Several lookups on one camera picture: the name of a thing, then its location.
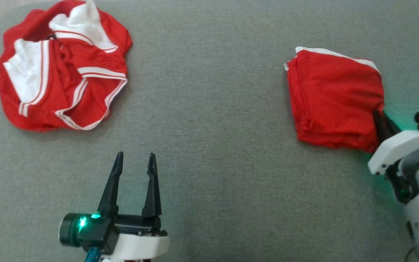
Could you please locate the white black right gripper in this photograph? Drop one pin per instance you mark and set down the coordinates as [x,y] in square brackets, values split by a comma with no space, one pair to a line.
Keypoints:
[398,149]

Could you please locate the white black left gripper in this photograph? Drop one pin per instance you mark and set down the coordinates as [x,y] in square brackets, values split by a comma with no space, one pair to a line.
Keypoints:
[136,245]

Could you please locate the red white sports garment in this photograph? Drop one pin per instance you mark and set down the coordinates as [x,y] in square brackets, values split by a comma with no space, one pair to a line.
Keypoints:
[67,91]

